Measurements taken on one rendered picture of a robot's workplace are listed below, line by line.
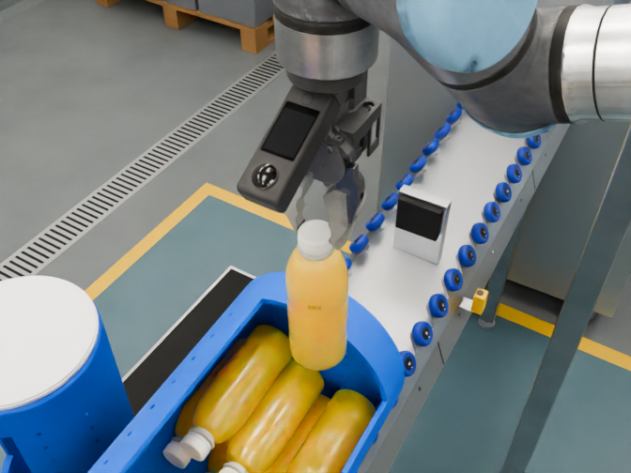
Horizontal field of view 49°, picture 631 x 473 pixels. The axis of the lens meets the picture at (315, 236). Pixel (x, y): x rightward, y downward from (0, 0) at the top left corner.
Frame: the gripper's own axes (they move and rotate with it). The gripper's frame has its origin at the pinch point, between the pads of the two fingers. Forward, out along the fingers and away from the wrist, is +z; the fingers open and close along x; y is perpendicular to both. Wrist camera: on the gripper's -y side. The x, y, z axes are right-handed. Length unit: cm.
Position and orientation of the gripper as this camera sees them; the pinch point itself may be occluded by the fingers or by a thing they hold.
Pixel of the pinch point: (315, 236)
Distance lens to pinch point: 74.5
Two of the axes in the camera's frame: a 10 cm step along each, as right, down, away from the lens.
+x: -8.7, -3.4, 3.6
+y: 4.9, -6.0, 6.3
